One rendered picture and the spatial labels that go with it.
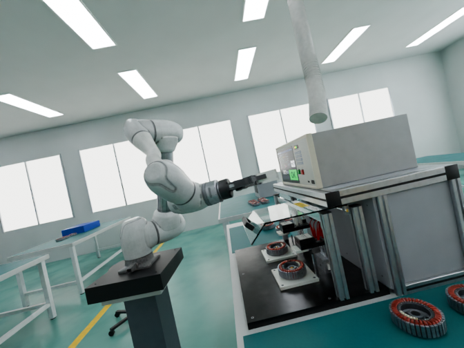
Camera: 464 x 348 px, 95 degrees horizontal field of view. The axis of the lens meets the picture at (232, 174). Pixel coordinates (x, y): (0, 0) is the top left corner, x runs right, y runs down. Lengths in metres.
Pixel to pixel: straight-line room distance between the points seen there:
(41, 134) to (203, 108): 4.12
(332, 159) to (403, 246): 0.35
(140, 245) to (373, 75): 7.03
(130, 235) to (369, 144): 1.22
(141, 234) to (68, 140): 5.67
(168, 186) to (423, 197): 0.81
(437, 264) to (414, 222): 0.15
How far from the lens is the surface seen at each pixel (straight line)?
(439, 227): 0.97
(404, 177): 0.86
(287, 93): 6.23
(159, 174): 0.65
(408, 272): 0.94
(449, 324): 0.85
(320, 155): 0.84
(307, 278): 0.95
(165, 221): 1.39
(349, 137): 0.90
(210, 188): 0.77
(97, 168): 6.42
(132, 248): 1.36
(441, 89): 8.56
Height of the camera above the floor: 1.24
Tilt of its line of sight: level
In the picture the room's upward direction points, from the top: 12 degrees counter-clockwise
